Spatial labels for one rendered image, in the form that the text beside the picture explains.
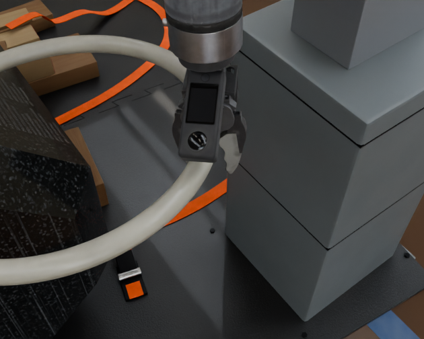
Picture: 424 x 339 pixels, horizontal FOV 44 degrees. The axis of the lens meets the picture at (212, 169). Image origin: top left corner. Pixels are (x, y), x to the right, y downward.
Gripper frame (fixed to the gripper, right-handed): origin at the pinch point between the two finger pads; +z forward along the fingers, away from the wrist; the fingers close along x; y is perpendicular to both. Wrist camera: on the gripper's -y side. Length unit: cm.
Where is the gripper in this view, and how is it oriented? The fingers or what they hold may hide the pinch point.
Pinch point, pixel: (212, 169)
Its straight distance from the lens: 78.2
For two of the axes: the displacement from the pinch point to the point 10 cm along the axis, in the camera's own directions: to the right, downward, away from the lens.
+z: 0.5, 6.8, 7.3
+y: 1.1, -7.3, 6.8
